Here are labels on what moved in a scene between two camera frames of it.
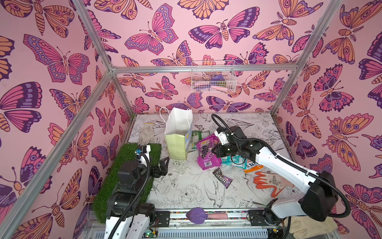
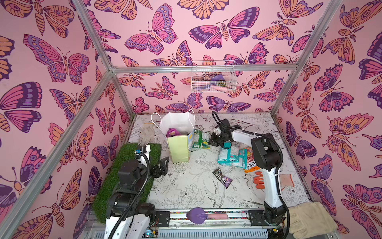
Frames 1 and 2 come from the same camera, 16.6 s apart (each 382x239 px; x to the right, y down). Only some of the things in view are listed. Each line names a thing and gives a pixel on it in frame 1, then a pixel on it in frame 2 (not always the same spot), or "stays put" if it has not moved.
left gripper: x=161 y=171 stays put
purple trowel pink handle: x=198 y=215 stays put
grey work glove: x=146 y=134 stays put
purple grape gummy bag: x=206 y=159 to x=172 y=132
